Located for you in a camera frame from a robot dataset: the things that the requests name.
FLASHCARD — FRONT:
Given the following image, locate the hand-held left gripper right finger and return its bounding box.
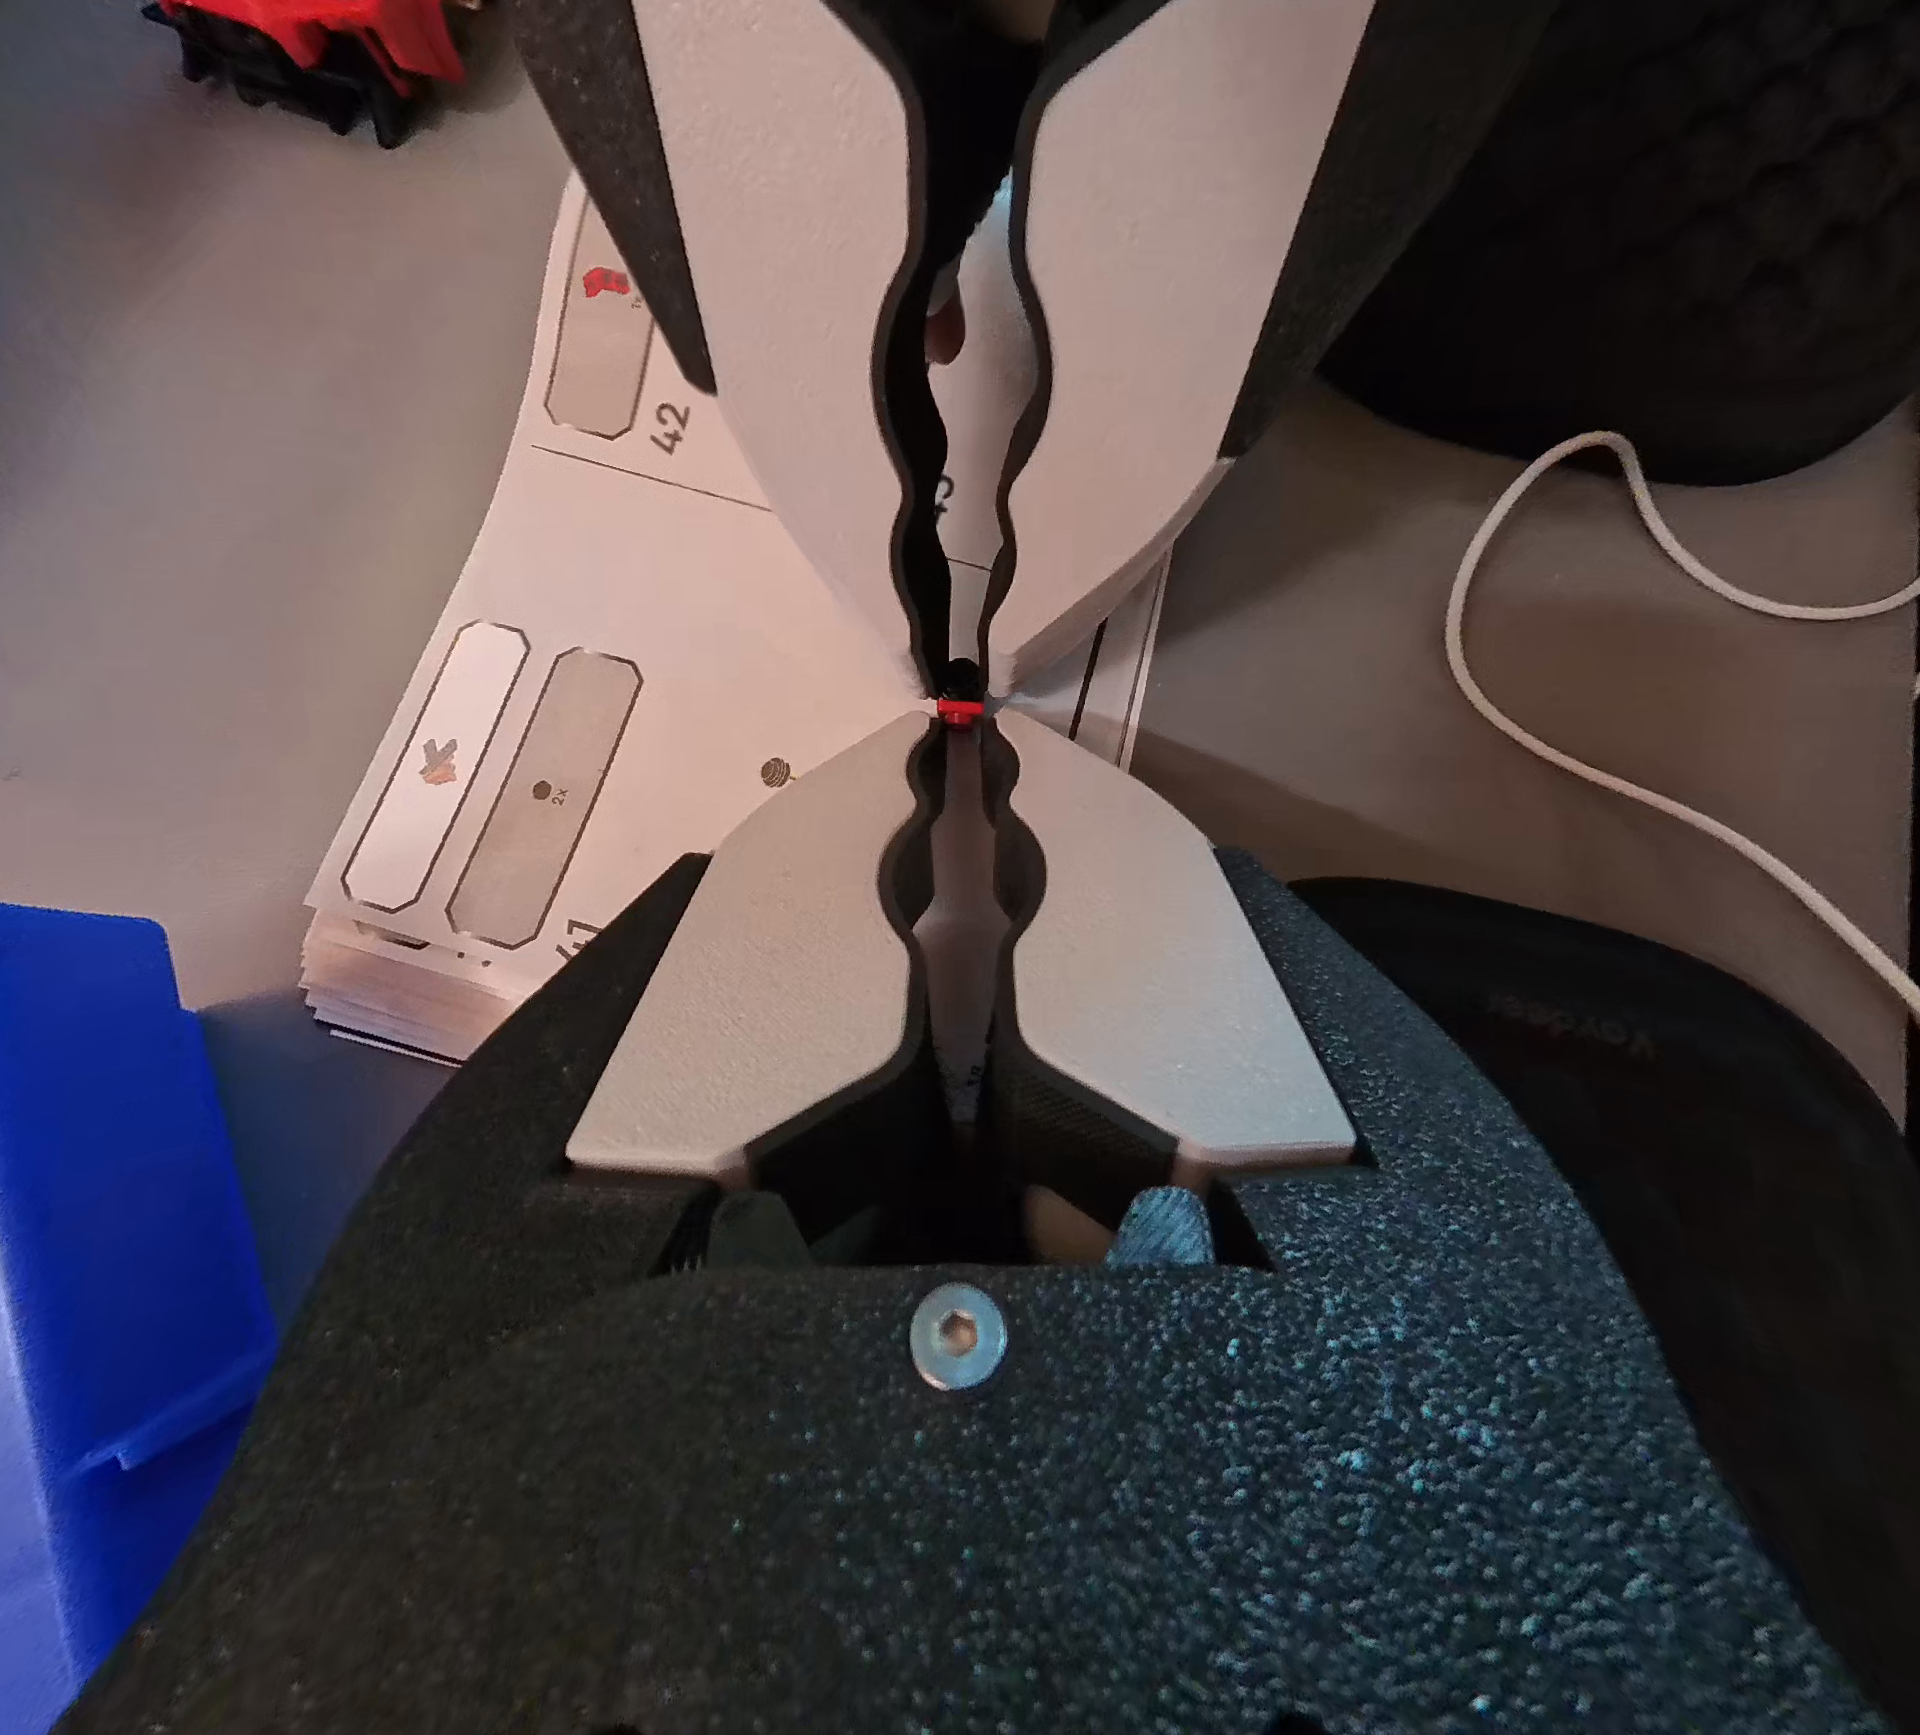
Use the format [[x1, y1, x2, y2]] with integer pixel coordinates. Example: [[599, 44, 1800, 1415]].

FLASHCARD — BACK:
[[982, 712, 1359, 1180]]

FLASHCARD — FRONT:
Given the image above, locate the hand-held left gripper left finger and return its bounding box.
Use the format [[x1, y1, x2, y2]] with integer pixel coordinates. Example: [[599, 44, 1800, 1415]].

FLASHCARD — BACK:
[[565, 716, 940, 1186]]

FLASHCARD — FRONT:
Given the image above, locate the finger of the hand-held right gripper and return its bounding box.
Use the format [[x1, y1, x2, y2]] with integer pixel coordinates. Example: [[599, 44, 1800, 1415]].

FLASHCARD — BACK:
[[613, 0, 966, 702], [972, 0, 1386, 702]]

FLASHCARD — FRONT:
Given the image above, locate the blue plastic bin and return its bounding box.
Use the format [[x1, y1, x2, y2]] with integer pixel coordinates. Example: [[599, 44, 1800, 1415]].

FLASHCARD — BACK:
[[0, 902, 282, 1735]]

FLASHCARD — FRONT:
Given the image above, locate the lego instruction booklet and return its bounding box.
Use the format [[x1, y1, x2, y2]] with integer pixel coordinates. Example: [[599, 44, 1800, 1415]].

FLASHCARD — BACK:
[[296, 176, 1171, 1122]]

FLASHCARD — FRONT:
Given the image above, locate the black chair armrest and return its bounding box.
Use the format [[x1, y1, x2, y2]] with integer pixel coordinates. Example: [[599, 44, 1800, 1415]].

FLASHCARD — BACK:
[[1289, 878, 1920, 1735], [1319, 0, 1920, 486]]

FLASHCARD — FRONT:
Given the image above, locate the white cable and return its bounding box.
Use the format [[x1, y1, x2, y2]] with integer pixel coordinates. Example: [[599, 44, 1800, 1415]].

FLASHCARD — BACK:
[[1443, 430, 1920, 1020]]

